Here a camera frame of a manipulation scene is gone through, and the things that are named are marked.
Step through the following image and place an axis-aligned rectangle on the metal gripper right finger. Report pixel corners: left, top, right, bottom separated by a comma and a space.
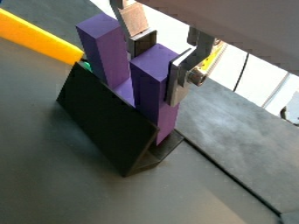
165, 27, 215, 107

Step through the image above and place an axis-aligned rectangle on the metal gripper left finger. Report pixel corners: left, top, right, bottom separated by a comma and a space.
109, 0, 157, 58

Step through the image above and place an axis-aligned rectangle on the purple U-shaped block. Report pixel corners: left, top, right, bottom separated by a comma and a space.
76, 13, 178, 143

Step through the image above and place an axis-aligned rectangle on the black angled fixture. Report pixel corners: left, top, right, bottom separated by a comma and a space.
57, 63, 182, 177

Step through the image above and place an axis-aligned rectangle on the green zigzag block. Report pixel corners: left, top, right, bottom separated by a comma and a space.
82, 61, 92, 72

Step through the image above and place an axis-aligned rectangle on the yellow long block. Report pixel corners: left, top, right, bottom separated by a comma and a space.
0, 8, 82, 65

